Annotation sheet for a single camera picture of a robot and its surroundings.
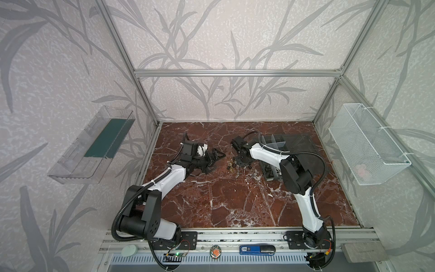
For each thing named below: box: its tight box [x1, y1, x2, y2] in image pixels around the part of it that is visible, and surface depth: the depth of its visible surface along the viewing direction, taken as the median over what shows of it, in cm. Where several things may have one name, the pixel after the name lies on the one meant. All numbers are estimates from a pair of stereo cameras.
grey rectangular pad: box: [341, 240, 389, 263], surface depth 70 cm
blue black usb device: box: [239, 244, 276, 256], surface depth 70 cm
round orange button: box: [209, 244, 223, 260], surface depth 72 cm
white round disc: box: [121, 244, 139, 258], surface depth 72 cm
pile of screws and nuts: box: [227, 158, 262, 185], surface depth 98 cm
